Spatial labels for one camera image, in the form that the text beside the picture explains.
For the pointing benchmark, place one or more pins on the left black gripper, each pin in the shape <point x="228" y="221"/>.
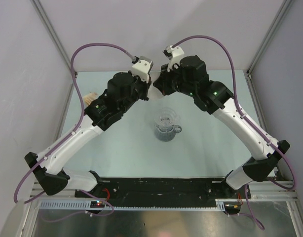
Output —
<point x="145" y="86"/>

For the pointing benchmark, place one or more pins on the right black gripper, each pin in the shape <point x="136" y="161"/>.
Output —
<point x="162" y="83"/>

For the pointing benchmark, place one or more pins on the clear glass dripper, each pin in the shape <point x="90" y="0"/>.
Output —
<point x="165" y="119"/>

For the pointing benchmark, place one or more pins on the glass coffee server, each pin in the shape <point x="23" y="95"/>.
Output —
<point x="166" y="134"/>

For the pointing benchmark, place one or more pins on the white paper coffee filter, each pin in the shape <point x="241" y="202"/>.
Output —
<point x="154" y="93"/>

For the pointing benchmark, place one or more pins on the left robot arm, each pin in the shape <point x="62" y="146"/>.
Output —
<point x="122" y="91"/>

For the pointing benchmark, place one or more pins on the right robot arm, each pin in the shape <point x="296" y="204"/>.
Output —
<point x="190" y="77"/>

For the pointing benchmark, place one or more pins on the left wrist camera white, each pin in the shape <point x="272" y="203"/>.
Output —
<point x="142" y="69"/>

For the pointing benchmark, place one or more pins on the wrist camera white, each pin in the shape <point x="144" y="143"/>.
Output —
<point x="174" y="54"/>
<point x="142" y="69"/>

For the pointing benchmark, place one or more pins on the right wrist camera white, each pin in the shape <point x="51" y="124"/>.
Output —
<point x="174" y="54"/>

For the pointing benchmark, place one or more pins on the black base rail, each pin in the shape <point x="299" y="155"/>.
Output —
<point x="166" y="192"/>

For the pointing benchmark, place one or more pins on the left aluminium frame post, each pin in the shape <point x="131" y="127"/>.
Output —
<point x="43" y="16"/>

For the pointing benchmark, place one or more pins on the aluminium frame post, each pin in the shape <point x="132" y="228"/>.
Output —
<point x="43" y="16"/>
<point x="272" y="30"/>

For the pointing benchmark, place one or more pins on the white slotted cable duct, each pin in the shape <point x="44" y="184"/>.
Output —
<point x="58" y="204"/>

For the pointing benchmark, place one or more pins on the right aluminium frame post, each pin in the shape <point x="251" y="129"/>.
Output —
<point x="272" y="30"/>

